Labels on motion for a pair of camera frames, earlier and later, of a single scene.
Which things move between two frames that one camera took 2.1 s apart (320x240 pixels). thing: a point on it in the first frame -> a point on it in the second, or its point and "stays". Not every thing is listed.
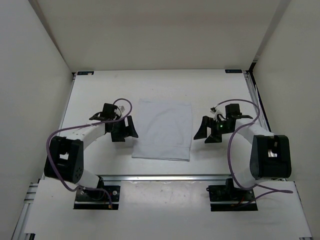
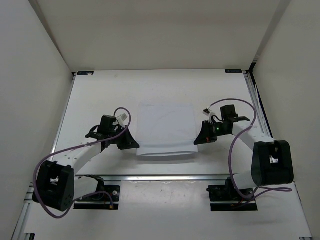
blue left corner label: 85,72 stays
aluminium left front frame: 29,200 stays
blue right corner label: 233,71 stays
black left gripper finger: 131,130 -> 127,141
